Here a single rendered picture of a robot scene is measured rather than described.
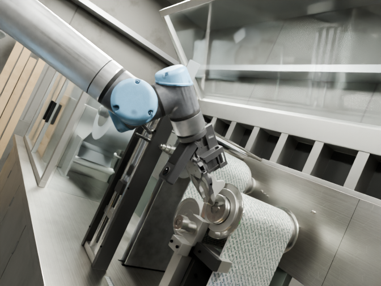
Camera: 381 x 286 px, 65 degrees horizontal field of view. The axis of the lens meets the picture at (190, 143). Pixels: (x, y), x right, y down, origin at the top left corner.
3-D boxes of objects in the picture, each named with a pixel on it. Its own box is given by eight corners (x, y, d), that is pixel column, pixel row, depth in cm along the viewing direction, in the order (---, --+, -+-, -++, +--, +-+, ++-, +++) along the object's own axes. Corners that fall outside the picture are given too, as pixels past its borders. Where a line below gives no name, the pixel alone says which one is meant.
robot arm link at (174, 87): (147, 74, 68) (181, 61, 69) (163, 117, 72) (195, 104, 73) (152, 78, 61) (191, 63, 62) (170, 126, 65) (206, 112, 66)
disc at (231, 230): (194, 223, 85) (215, 176, 85) (195, 223, 85) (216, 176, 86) (226, 249, 73) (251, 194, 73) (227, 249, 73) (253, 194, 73)
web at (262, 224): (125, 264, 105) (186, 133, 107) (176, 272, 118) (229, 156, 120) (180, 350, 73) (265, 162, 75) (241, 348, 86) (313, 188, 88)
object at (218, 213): (212, 228, 76) (201, 209, 82) (218, 230, 77) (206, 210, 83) (231, 206, 74) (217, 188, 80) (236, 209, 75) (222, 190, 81)
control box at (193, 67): (174, 81, 131) (184, 61, 131) (188, 88, 132) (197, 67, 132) (176, 78, 124) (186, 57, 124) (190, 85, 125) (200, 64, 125)
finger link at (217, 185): (232, 198, 78) (222, 169, 75) (215, 211, 76) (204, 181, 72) (225, 195, 81) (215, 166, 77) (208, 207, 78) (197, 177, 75)
